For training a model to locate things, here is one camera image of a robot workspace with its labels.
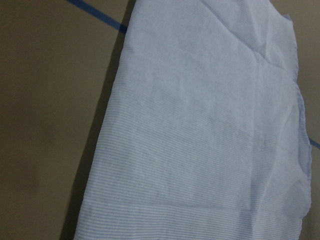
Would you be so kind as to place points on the blue striped button shirt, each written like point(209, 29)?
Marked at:
point(204, 135)

